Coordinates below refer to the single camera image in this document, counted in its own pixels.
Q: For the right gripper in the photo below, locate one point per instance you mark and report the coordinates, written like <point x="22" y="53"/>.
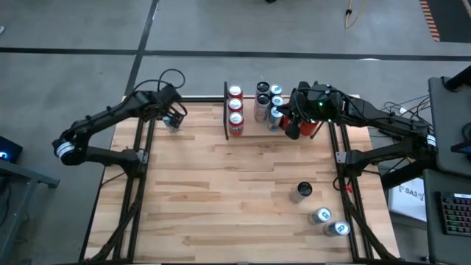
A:
<point x="316" y="105"/>

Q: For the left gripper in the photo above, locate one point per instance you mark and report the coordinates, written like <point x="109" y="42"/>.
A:
<point x="169" y="100"/>

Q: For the white Celsius can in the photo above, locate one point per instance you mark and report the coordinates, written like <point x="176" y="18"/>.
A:
<point x="262" y="87"/>
<point x="262" y="108"/>
<point x="301" y="191"/>

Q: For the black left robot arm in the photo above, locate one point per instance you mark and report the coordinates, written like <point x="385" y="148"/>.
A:
<point x="103" y="117"/>

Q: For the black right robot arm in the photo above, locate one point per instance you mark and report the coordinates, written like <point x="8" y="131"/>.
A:
<point x="386" y="123"/>

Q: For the white paper sign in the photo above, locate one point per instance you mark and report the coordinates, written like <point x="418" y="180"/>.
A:
<point x="408" y="200"/>

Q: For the grey metal stand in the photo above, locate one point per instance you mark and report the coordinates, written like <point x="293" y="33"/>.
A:
<point x="29" y="173"/>

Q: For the grey side table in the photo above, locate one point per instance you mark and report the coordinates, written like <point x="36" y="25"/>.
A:
<point x="447" y="121"/>

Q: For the black monitor with blue light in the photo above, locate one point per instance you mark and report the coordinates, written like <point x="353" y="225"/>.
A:
<point x="11" y="147"/>

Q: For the black pole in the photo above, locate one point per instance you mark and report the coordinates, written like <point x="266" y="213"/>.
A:
<point x="458" y="79"/>

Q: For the grey desk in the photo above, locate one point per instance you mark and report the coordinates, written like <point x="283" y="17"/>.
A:
<point x="430" y="228"/>

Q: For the black mat with orange stripes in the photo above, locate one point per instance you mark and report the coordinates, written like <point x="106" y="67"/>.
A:
<point x="452" y="22"/>

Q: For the backlit black keyboard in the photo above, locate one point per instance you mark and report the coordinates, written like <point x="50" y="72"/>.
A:
<point x="456" y="213"/>

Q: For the black aluminium rig frame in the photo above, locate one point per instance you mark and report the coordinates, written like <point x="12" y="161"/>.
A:
<point x="198" y="99"/>

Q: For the wooden shelf with black frame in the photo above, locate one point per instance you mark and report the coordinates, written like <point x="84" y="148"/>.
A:
<point x="254" y="129"/>

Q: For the silver metal bracket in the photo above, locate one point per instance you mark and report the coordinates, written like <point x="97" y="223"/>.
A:
<point x="340" y="157"/>

